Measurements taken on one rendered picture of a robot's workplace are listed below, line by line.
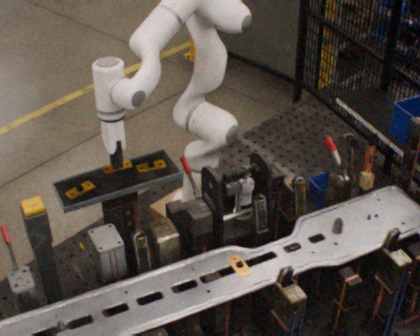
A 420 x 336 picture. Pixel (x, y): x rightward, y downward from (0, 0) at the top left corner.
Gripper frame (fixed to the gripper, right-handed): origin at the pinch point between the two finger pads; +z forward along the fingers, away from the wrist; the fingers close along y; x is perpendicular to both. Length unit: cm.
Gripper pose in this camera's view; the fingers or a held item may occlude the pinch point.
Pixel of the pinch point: (116, 159)
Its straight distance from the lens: 186.2
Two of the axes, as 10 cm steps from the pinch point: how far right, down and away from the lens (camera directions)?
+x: 9.3, -2.4, 2.8
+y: 3.7, 6.1, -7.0
